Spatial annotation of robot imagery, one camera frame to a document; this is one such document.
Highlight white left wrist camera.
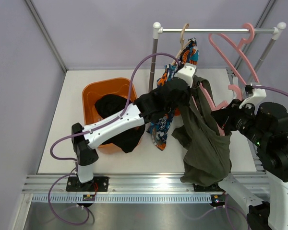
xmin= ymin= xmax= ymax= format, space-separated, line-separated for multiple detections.
xmin=175 ymin=63 xmax=197 ymax=87

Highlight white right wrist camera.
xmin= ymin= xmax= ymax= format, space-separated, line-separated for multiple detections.
xmin=239 ymin=83 xmax=266 ymax=109

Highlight orange plastic basket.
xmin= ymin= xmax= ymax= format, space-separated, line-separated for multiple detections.
xmin=82 ymin=78 xmax=145 ymax=154

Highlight colourful patterned shorts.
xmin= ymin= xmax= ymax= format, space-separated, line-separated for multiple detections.
xmin=147 ymin=37 xmax=199 ymax=151

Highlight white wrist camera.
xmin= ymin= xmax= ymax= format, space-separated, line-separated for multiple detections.
xmin=175 ymin=63 xmax=197 ymax=87
xmin=239 ymin=83 xmax=266 ymax=109

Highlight black shorts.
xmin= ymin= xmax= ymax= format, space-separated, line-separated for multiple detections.
xmin=94 ymin=93 xmax=146 ymax=154

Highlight metal clothes rack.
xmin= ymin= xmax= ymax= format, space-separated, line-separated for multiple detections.
xmin=152 ymin=22 xmax=287 ymax=78

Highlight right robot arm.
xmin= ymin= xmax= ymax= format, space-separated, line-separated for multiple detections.
xmin=208 ymin=100 xmax=288 ymax=230

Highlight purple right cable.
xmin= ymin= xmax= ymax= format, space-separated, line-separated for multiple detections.
xmin=251 ymin=83 xmax=288 ymax=104

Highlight pink hanger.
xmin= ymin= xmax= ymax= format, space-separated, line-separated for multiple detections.
xmin=192 ymin=82 xmax=242 ymax=136
xmin=208 ymin=23 xmax=260 ymax=86

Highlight grey slotted cable duct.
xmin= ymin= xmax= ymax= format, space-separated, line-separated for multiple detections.
xmin=32 ymin=193 xmax=212 ymax=204

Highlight beige wooden hanger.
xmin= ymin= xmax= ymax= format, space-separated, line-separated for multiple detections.
xmin=176 ymin=23 xmax=190 ymax=59

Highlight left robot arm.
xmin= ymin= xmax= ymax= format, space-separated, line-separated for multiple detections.
xmin=72 ymin=77 xmax=193 ymax=191

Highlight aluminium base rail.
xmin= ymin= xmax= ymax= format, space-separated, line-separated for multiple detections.
xmin=22 ymin=172 xmax=270 ymax=194

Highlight purple cable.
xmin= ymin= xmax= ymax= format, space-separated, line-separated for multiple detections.
xmin=251 ymin=83 xmax=288 ymax=104
xmin=48 ymin=52 xmax=183 ymax=226

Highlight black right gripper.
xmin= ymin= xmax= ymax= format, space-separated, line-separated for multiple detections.
xmin=211 ymin=99 xmax=268 ymax=148

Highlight olive green shorts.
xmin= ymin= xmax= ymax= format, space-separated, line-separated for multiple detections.
xmin=172 ymin=76 xmax=232 ymax=187

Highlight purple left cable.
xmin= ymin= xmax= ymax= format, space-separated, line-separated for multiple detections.
xmin=48 ymin=52 xmax=183 ymax=226

